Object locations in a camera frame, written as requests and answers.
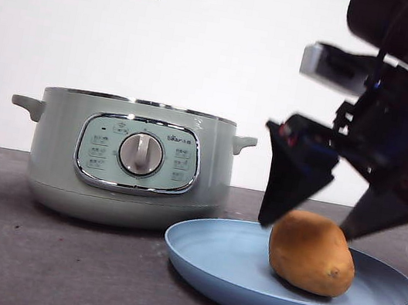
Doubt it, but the brown potato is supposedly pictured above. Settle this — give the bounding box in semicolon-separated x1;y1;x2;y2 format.
261;205;364;302

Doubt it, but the blue round plate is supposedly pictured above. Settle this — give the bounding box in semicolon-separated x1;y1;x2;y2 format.
153;208;408;305

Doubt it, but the pale green electric steamer pot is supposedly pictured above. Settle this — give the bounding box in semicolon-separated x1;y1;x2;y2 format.
0;77;262;248

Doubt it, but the thin black cable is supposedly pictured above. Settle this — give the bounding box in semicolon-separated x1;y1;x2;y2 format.
369;0;408;95

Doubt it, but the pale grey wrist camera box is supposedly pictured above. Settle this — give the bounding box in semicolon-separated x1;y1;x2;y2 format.
297;39;375;98

